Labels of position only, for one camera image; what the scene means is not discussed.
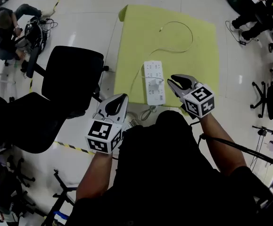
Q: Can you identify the person's white left shoe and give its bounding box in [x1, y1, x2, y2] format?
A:
[125, 111, 143, 129]

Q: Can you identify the white power strip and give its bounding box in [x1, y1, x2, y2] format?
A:
[143, 60, 166, 106]

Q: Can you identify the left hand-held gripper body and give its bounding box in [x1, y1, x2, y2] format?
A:
[84, 109, 125, 154]

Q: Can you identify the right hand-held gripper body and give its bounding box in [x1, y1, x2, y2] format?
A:
[180, 82, 215, 119]

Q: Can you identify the white charger adapter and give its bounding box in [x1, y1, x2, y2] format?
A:
[148, 78, 160, 90]

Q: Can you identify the black tripod stand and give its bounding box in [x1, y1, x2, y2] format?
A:
[251, 125, 273, 171]

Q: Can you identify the white charger with cable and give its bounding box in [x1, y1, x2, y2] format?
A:
[129, 20, 194, 98]

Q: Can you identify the white power strip cord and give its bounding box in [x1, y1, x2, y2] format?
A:
[139, 104, 157, 122]

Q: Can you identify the black metal frame stand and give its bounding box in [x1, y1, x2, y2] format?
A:
[41, 169, 78, 226]

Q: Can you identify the person's left forearm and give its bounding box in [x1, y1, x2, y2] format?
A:
[75, 151, 114, 202]

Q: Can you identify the person's black shirt torso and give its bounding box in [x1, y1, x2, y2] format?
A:
[66, 109, 273, 226]

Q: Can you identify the green cloth covered table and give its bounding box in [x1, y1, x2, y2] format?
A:
[113, 4, 220, 108]

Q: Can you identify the person's right forearm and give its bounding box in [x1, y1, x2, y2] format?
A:
[199, 113, 248, 177]

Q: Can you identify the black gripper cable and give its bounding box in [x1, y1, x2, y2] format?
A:
[190, 121, 273, 170]

